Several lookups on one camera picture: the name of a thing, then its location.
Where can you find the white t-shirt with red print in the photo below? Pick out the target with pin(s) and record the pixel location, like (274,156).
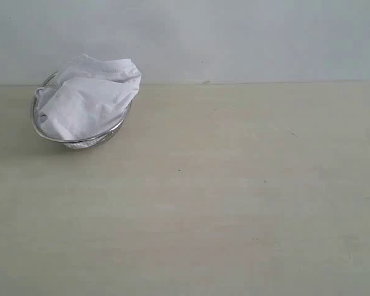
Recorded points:
(86,98)

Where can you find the metal wire mesh basket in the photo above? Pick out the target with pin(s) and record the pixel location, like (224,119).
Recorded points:
(80,143)

